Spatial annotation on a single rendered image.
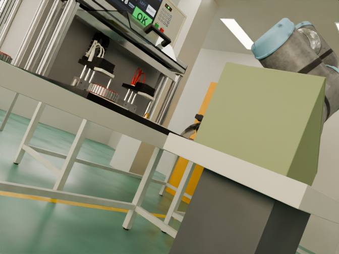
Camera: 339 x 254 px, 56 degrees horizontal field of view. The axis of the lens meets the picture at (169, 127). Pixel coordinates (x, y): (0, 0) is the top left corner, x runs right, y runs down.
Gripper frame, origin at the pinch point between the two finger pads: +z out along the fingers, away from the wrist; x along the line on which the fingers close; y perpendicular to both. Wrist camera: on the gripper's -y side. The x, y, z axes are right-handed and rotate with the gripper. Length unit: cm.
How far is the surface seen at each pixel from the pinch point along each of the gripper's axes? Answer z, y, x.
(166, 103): -8.8, -9.6, -18.8
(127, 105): -3.8, -1.0, -37.7
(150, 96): -14.5, 2.0, -33.2
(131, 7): -36, -19, -55
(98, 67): -18, 7, -59
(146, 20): -34, -21, -46
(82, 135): 87, -76, -20
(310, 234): 162, -140, 429
